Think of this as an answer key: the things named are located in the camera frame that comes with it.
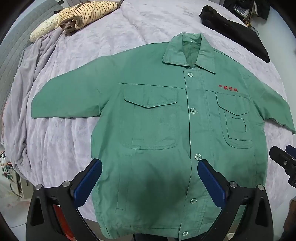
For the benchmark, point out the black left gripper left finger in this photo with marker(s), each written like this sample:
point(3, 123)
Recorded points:
point(53, 212)

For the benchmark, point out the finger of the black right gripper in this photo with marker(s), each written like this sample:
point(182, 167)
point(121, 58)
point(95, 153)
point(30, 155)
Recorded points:
point(280, 157)
point(291, 151)

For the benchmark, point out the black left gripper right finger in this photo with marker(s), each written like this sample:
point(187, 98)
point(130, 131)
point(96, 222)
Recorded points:
point(256, 222)

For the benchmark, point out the green work jacket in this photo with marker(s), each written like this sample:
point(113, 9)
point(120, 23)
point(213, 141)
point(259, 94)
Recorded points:
point(162, 108)

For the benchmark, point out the lilac plush bed blanket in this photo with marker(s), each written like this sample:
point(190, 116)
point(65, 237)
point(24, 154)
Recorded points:
point(49, 151)

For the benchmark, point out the black folded garment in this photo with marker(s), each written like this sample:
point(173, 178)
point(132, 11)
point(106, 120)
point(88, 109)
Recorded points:
point(238, 33)

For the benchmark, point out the grey quilted headboard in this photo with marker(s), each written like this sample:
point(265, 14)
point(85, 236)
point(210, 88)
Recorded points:
point(18, 39)

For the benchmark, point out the cream knitted pillow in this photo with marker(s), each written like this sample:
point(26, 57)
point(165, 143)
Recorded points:
point(44, 28)

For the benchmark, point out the beige striped folded garment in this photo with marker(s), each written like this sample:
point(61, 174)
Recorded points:
point(78, 16)

